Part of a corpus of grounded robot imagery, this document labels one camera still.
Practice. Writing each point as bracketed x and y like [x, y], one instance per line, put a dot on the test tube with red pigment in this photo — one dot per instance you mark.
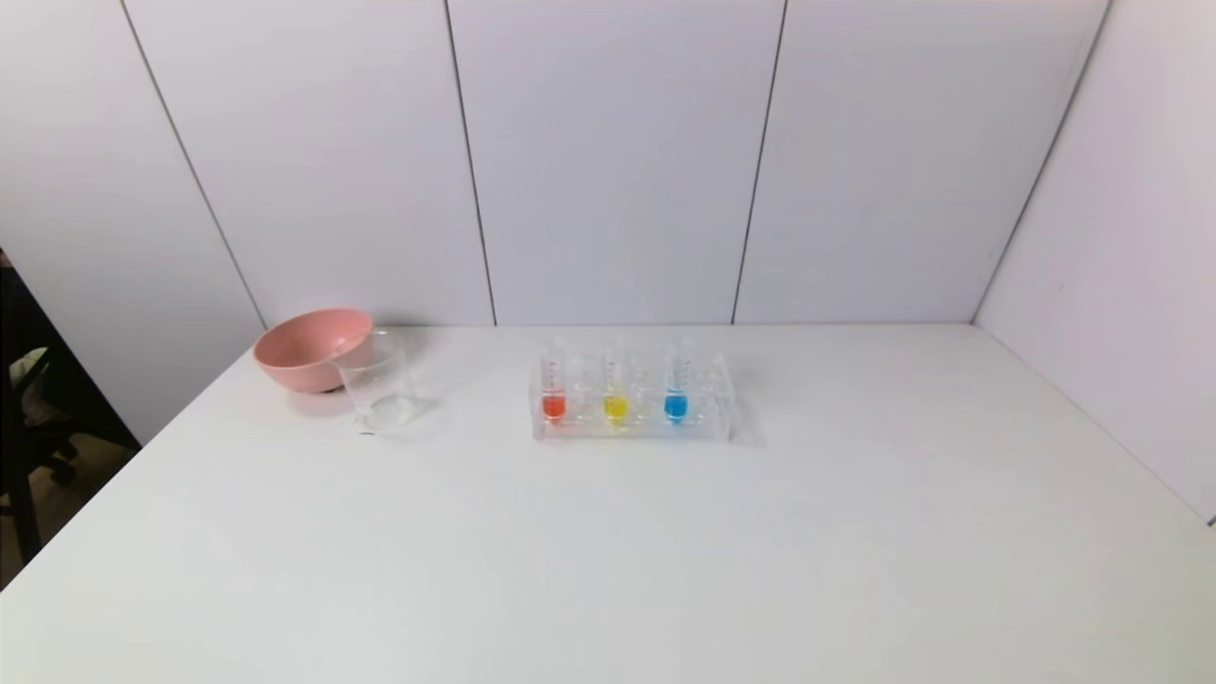
[554, 407]

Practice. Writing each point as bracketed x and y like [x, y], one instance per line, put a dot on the clear glass beaker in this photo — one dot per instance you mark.
[385, 408]

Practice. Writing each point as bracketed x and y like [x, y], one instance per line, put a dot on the test tube with blue pigment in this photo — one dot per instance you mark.
[675, 408]

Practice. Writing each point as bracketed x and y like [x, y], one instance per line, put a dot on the test tube with yellow pigment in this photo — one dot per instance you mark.
[616, 408]

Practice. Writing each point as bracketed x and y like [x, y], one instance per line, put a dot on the black office chair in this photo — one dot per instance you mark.
[28, 446]

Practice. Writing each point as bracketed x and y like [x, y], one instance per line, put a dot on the pink plastic bowl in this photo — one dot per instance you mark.
[299, 356]

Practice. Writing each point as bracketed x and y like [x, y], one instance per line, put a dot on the clear acrylic test tube rack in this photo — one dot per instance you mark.
[712, 413]

